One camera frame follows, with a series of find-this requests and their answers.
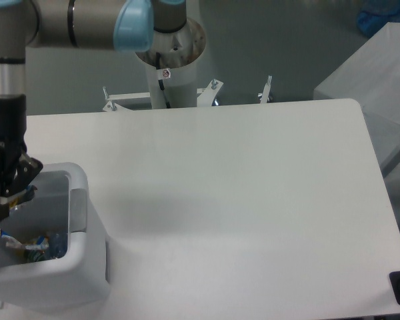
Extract blue object top right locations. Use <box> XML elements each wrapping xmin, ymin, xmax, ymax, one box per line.
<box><xmin>356</xmin><ymin>1</ymin><xmax>400</xmax><ymax>38</ymax></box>

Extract white side table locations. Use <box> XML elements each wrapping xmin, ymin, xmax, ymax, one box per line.
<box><xmin>313</xmin><ymin>23</ymin><xmax>400</xmax><ymax>175</ymax></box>

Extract white left base bracket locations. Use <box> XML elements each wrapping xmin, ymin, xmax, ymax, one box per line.
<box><xmin>102</xmin><ymin>86</ymin><xmax>151</xmax><ymax>112</ymax></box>

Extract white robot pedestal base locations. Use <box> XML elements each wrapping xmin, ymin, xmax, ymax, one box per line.
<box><xmin>136</xmin><ymin>17</ymin><xmax>206</xmax><ymax>109</ymax></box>

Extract clear plastic water bottle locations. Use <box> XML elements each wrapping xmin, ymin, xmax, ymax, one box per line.
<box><xmin>46</xmin><ymin>232</ymin><xmax>68</xmax><ymax>259</ymax></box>

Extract white plastic trash can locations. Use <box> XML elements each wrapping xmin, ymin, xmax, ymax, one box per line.
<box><xmin>0</xmin><ymin>163</ymin><xmax>110</xmax><ymax>310</ymax></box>

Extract white right base bracket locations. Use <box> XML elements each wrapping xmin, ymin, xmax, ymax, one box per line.
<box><xmin>258</xmin><ymin>75</ymin><xmax>273</xmax><ymax>104</ymax></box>

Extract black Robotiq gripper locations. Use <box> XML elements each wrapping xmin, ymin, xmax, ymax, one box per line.
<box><xmin>0</xmin><ymin>95</ymin><xmax>43</xmax><ymax>221</ymax></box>

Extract white middle base bracket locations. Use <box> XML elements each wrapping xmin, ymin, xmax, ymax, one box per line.
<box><xmin>197</xmin><ymin>79</ymin><xmax>224</xmax><ymax>107</ymax></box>

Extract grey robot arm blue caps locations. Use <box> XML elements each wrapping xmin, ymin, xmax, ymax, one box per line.
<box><xmin>0</xmin><ymin>1</ymin><xmax>187</xmax><ymax>220</ymax></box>

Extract white base bracket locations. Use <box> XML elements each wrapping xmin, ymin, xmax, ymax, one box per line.
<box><xmin>102</xmin><ymin>86</ymin><xmax>151</xmax><ymax>112</ymax></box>
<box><xmin>197</xmin><ymin>79</ymin><xmax>224</xmax><ymax>107</ymax></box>
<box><xmin>258</xmin><ymin>75</ymin><xmax>273</xmax><ymax>104</ymax></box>

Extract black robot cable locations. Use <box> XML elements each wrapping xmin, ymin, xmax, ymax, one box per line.
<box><xmin>154</xmin><ymin>51</ymin><xmax>172</xmax><ymax>109</ymax></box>

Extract blue snack wrapper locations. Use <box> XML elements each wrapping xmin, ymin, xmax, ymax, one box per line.
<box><xmin>0</xmin><ymin>185</ymin><xmax>50</xmax><ymax>263</ymax></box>

